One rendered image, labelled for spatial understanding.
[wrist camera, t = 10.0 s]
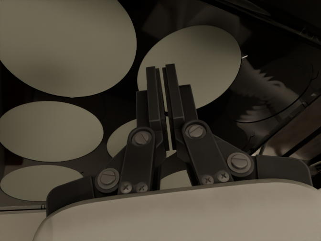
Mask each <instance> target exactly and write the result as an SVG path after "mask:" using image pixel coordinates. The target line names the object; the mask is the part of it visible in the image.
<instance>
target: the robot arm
mask: <svg viewBox="0 0 321 241"><path fill-rule="evenodd" d="M165 66H166V67H162V72H163V80H164V87H165V95H166V103H167V110H168V118H169V125H170V133H171V143H172V150H176V152H177V156H178V157H179V158H181V159H182V160H183V161H184V164H185V167H186V171H187V174H188V177H189V180H190V182H191V185H192V186H188V187H180V188H172V189H164V190H160V184H161V163H162V162H163V161H164V160H165V159H166V156H167V155H166V151H169V150H170V149H169V140H168V132H167V124H166V116H165V107H164V100H163V93H162V86H161V77H160V70H159V68H155V66H151V67H146V78H147V90H142V91H136V115H137V127H136V128H134V129H133V130H132V131H131V132H130V133H129V135H128V140H127V145H126V146H125V147H124V148H123V149H122V150H121V151H119V152H118V153H117V154H116V155H115V156H114V157H113V158H112V159H111V160H110V161H109V162H108V163H107V164H106V165H105V166H104V167H103V168H102V169H101V170H100V171H99V172H98V173H97V175H93V176H91V175H88V176H85V177H82V178H80V179H77V180H74V181H71V182H68V183H65V184H62V185H60V186H57V187H55V188H53V189H52V190H51V191H50V192H49V194H48V196H47V199H46V218H45V219H44V220H43V221H42V222H41V224H40V226H39V227H38V229H37V231H36V233H35V235H34V238H33V240H32V241H321V192H320V191H319V190H317V189H316V188H314V187H313V184H312V179H311V175H310V170H309V168H308V166H307V165H306V164H305V163H304V162H303V161H301V160H300V159H297V158H291V157H280V156H269V155H258V154H256V156H250V155H248V154H247V153H245V152H244V151H242V150H240V149H238V148H237V147H235V146H233V145H231V144H230V143H228V142H226V141H224V140H223V139H221V138H219V137H217V136H216V135H214V134H212V132H211V130H210V128H209V126H208V124H207V123H206V122H204V121H202V120H199V119H198V115H197V111H196V107H195V102H194V98H193V93H192V88H191V85H190V84H188V85H181V86H179V84H178V79H177V74H176V68H175V64H167V65H165Z"/></svg>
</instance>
